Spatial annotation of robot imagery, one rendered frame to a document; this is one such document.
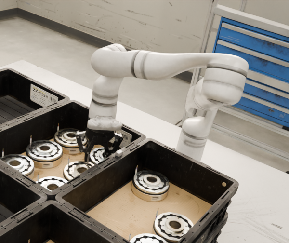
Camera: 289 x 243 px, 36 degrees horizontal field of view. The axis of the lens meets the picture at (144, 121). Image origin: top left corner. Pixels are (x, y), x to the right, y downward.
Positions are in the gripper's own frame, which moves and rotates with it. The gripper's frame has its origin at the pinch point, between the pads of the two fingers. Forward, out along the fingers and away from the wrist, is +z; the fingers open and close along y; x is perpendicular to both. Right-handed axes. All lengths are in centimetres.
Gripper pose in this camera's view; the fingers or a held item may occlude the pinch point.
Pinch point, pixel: (96, 158)
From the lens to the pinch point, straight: 131.3
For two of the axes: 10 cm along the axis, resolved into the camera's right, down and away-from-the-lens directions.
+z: -1.7, 8.6, 4.8
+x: 1.8, 5.0, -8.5
